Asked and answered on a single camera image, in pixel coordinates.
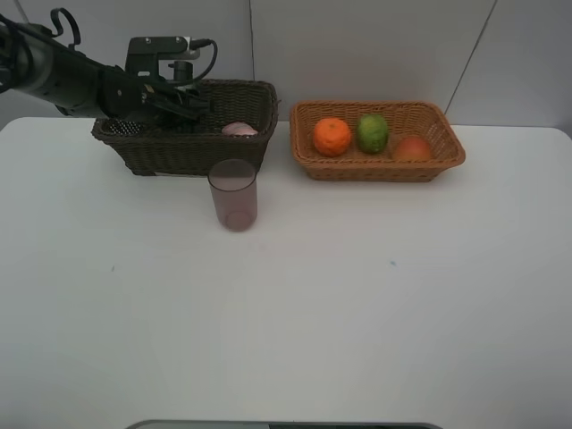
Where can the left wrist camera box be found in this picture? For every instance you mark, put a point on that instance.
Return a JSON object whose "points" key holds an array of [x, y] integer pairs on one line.
{"points": [[144, 54]]}

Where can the translucent pink plastic cup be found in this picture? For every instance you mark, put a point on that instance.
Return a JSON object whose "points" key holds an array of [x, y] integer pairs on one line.
{"points": [[233, 185]]}

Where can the orange wicker basket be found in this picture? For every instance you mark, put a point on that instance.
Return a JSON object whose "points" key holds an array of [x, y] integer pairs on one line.
{"points": [[405, 118]]}

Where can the dark green bottle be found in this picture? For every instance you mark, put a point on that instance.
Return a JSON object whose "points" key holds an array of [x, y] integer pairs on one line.
{"points": [[183, 77]]}

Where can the orange mandarin fruit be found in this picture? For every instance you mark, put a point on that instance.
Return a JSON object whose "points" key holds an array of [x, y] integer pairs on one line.
{"points": [[331, 137]]}

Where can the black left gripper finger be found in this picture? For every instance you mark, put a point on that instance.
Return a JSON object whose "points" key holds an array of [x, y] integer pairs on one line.
{"points": [[164, 111], [175, 95]]}

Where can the green lime fruit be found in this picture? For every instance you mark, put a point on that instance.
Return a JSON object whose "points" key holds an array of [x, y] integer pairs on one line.
{"points": [[372, 133]]}

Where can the red yellow peach fruit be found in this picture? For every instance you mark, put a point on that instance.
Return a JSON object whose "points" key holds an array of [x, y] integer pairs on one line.
{"points": [[412, 149]]}

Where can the dark brown wicker basket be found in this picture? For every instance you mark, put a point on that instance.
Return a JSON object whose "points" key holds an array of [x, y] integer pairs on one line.
{"points": [[148, 150]]}

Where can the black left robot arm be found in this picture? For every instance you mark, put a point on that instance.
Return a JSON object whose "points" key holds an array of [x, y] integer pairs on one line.
{"points": [[36, 65]]}

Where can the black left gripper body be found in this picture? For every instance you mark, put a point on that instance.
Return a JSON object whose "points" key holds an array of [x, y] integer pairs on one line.
{"points": [[121, 96]]}

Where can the pink spray bottle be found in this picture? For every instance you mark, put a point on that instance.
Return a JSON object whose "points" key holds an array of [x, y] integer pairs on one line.
{"points": [[239, 129]]}

